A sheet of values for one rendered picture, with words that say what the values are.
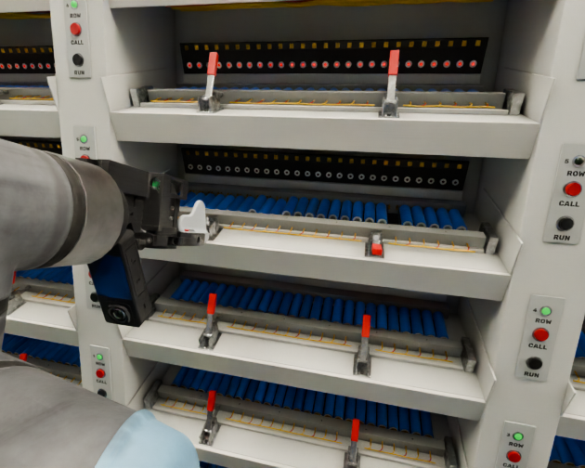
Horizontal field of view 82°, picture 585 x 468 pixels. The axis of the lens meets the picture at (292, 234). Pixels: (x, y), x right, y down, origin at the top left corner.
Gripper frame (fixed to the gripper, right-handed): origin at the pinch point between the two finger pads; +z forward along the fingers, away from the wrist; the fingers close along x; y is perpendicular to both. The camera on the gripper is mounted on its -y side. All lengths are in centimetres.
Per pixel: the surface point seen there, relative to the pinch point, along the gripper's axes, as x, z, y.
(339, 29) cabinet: -17.0, 15.9, 40.2
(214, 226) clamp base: -1.0, 5.6, 2.1
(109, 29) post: 16.1, -1.4, 30.5
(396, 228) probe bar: -29.7, 8.1, 4.3
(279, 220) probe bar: -11.0, 7.9, 4.0
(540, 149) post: -45.0, 0.8, 15.4
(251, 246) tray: -7.8, 4.5, -0.5
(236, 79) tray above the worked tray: 1.8, 15.1, 30.6
